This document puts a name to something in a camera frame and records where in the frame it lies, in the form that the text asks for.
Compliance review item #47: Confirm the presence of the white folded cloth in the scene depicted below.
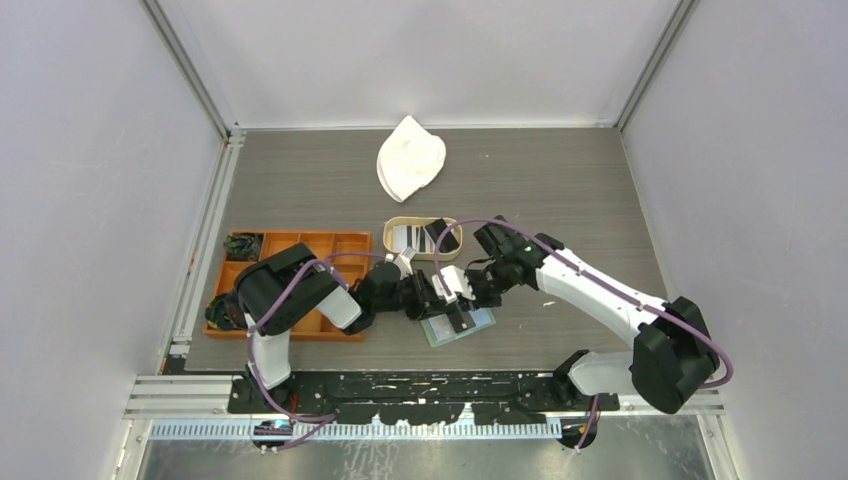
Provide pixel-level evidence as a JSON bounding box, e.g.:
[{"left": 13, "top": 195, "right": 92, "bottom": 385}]
[{"left": 376, "top": 115, "right": 447, "bottom": 203}]

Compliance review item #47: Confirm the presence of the dark green coiled strap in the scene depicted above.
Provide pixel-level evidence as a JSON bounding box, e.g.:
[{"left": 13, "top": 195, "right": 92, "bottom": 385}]
[{"left": 223, "top": 232, "right": 265, "bottom": 262}]

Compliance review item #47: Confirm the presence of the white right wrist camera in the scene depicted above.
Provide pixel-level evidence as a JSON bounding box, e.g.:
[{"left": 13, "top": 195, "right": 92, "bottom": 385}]
[{"left": 432, "top": 265, "right": 475, "bottom": 304}]

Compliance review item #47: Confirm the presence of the beige oval card tray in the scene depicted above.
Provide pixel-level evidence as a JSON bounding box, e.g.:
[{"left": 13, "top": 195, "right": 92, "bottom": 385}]
[{"left": 382, "top": 216, "right": 463, "bottom": 261}]

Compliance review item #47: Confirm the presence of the dark coiled strap bundle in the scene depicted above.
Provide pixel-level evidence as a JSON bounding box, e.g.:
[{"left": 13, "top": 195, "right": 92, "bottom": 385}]
[{"left": 203, "top": 292, "right": 245, "bottom": 333}]

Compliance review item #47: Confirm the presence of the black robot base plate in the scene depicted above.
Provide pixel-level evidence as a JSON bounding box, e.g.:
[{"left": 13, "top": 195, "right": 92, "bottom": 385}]
[{"left": 227, "top": 369, "right": 620, "bottom": 427}]

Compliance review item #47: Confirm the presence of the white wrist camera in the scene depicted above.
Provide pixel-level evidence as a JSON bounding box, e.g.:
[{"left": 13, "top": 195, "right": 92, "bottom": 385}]
[
  {"left": 432, "top": 265, "right": 475, "bottom": 304},
  {"left": 393, "top": 247, "right": 417, "bottom": 278}
]

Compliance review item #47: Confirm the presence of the silver credit card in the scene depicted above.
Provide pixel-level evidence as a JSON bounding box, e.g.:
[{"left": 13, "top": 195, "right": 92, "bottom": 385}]
[{"left": 391, "top": 225, "right": 409, "bottom": 252}]

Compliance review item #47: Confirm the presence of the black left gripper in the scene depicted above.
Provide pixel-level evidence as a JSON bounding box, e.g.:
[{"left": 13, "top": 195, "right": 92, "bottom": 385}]
[{"left": 373, "top": 269, "right": 455, "bottom": 321}]

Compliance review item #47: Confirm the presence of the green card holder wallet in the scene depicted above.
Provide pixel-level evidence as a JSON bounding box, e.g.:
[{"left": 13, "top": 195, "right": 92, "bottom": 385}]
[{"left": 421, "top": 309, "right": 496, "bottom": 348}]

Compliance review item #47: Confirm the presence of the aluminium frame rail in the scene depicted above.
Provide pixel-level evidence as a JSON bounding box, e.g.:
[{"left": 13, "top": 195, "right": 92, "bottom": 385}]
[{"left": 124, "top": 370, "right": 725, "bottom": 420}]

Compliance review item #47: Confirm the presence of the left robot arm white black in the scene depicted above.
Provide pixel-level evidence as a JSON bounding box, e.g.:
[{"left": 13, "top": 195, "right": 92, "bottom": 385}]
[{"left": 233, "top": 243, "right": 461, "bottom": 413}]

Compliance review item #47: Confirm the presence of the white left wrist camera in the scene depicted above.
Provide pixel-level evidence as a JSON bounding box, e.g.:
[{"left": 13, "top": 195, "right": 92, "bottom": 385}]
[{"left": 393, "top": 247, "right": 417, "bottom": 278}]

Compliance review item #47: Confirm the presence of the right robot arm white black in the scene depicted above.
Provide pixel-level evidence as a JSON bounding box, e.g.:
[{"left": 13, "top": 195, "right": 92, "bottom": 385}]
[{"left": 433, "top": 217, "right": 733, "bottom": 414}]

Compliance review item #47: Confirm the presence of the orange compartment organizer tray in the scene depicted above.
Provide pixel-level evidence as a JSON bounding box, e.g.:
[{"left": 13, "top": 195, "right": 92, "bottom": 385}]
[{"left": 203, "top": 230, "right": 371, "bottom": 342}]

